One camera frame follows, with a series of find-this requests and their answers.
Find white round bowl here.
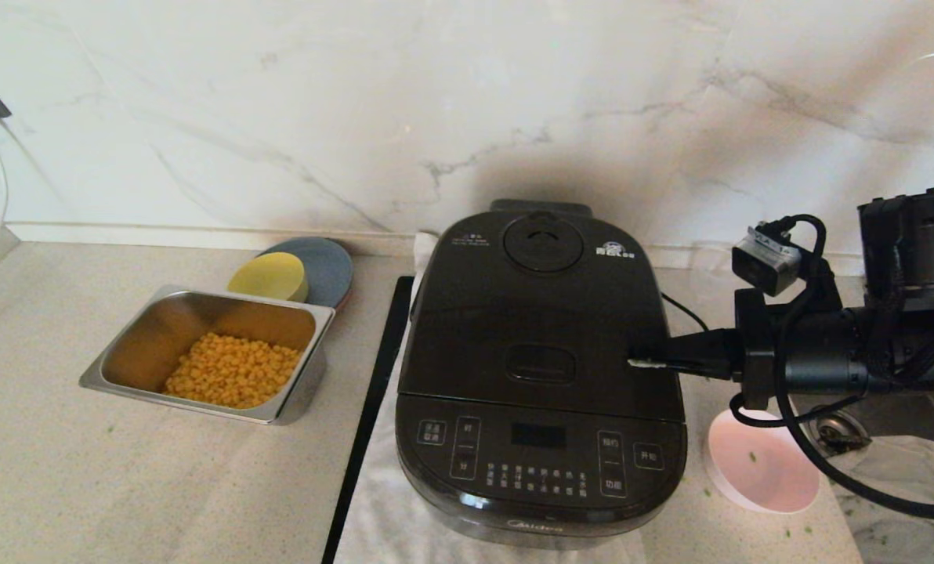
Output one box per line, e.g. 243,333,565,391
705,407,822,515

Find black rice cooker lid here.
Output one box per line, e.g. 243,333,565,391
398,199,687,425

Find white towel under cooker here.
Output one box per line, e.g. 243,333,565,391
332,230,650,564

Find small yellow bowl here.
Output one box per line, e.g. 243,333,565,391
226,251,310,304

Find round metal sink drain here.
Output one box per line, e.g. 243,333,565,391
810,407,875,455

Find stainless steel sink basin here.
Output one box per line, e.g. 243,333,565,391
788,392,934,479

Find crumpled white dish cloth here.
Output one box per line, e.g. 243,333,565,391
824,435,934,564

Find long black flat strip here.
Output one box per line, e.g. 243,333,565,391
322,276,417,564

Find grey-blue round plate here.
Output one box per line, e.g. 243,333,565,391
257,237,354,310

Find yellow corn kernels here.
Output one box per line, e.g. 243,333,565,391
163,332,305,410

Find rectangular stainless steel tray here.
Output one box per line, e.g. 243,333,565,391
79,284,336,427

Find black power cable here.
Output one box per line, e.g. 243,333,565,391
661,292,709,334

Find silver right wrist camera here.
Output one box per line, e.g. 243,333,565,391
732,226,803,297

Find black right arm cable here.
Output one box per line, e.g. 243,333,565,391
729,213,934,522

